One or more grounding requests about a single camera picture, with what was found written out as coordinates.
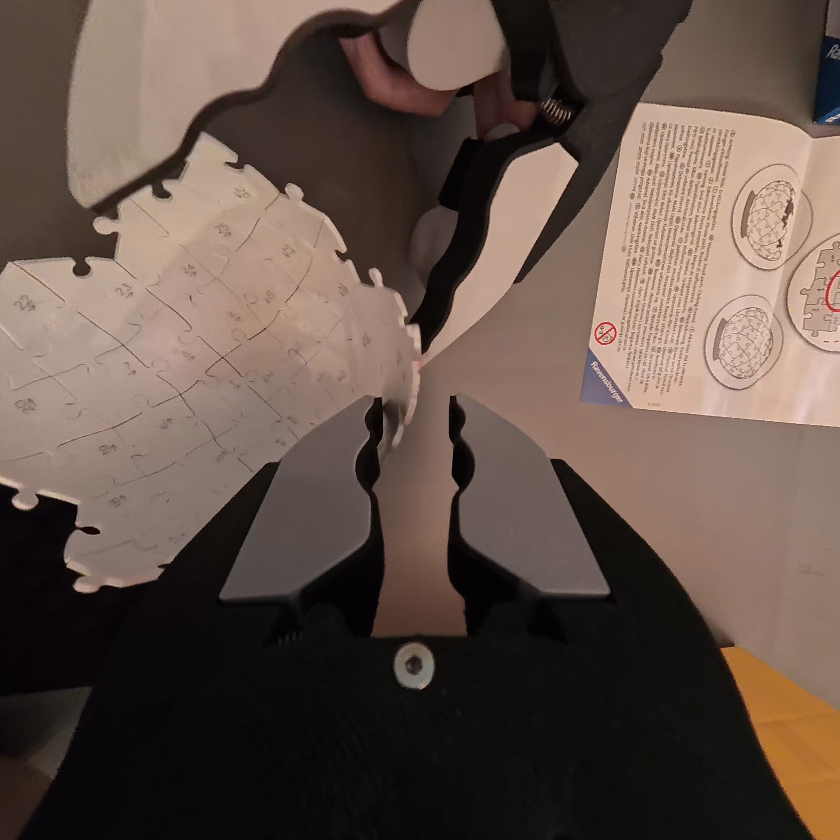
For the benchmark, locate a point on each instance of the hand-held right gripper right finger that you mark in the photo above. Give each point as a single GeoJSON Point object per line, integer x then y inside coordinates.
{"type": "Point", "coordinates": [518, 518]}

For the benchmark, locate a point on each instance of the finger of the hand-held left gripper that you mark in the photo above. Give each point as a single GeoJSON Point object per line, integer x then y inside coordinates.
{"type": "Point", "coordinates": [164, 79]}
{"type": "Point", "coordinates": [525, 190]}

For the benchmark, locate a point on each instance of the person's dark clothing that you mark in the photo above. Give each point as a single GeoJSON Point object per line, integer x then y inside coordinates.
{"type": "Point", "coordinates": [52, 590]}

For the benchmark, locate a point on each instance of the partly built puzzle ball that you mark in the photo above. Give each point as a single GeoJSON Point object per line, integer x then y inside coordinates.
{"type": "Point", "coordinates": [197, 341]}

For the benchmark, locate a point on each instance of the colourful puzzle box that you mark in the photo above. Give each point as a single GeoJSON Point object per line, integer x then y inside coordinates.
{"type": "Point", "coordinates": [828, 85]}

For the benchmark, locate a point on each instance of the yellow plastic bin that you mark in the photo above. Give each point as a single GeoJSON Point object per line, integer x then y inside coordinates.
{"type": "Point", "coordinates": [787, 735]}

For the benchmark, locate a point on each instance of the white instruction leaflet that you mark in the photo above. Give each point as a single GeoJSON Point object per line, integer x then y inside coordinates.
{"type": "Point", "coordinates": [689, 262]}

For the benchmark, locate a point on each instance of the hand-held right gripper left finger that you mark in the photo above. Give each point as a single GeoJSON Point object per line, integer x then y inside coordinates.
{"type": "Point", "coordinates": [308, 512]}

